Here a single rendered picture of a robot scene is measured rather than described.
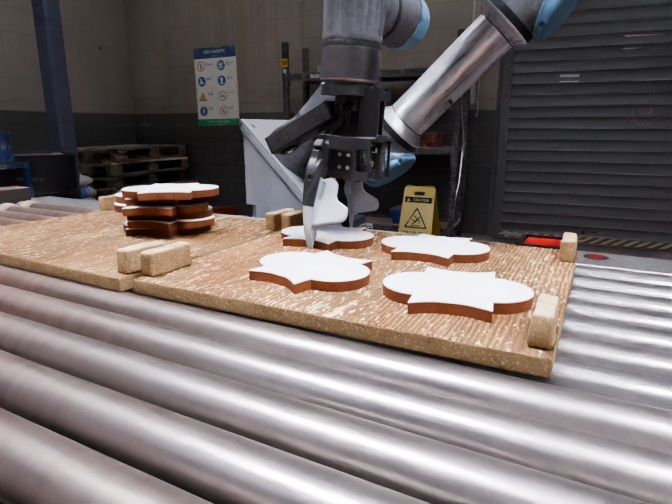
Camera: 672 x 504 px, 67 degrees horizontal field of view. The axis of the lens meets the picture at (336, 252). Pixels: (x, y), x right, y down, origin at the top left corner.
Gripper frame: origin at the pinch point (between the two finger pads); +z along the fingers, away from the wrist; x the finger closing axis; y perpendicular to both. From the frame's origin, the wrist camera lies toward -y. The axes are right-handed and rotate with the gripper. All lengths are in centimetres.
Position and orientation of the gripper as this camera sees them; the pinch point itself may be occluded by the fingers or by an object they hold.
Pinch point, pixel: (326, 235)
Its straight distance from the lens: 70.6
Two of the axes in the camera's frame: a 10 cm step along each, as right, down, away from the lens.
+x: 4.6, -2.1, 8.6
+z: -0.6, 9.6, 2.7
